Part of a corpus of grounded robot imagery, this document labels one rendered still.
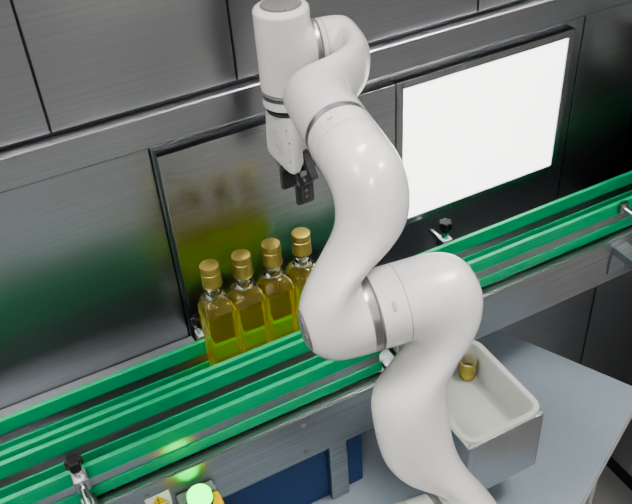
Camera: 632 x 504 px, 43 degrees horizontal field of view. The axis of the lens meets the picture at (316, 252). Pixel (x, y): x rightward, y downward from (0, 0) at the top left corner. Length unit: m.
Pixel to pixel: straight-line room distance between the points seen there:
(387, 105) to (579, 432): 0.84
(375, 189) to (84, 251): 0.71
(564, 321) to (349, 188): 1.56
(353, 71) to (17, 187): 0.57
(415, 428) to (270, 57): 0.57
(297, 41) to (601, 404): 1.14
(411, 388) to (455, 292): 0.14
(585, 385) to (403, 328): 1.08
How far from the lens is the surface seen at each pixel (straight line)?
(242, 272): 1.40
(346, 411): 1.55
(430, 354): 1.02
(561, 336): 2.45
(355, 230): 0.92
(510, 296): 1.79
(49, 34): 1.30
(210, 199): 1.47
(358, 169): 0.91
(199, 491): 1.46
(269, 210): 1.54
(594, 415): 1.94
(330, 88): 1.05
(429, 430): 1.06
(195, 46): 1.37
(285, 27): 1.20
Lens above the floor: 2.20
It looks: 39 degrees down
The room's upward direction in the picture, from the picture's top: 4 degrees counter-clockwise
